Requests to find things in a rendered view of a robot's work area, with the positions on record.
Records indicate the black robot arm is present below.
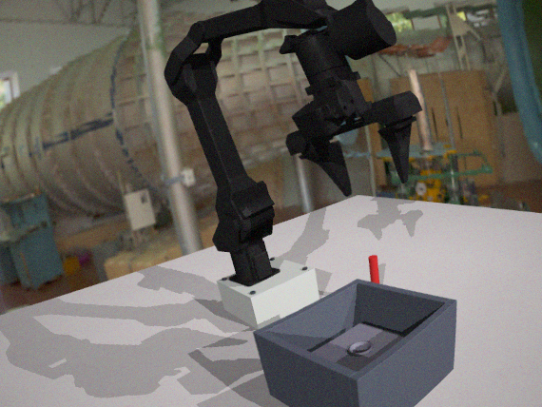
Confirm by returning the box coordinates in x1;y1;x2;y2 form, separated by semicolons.
164;0;397;286

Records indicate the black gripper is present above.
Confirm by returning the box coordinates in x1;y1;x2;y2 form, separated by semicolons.
286;65;422;197

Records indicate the red peg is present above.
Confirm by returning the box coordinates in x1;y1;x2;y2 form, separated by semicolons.
368;255;379;283

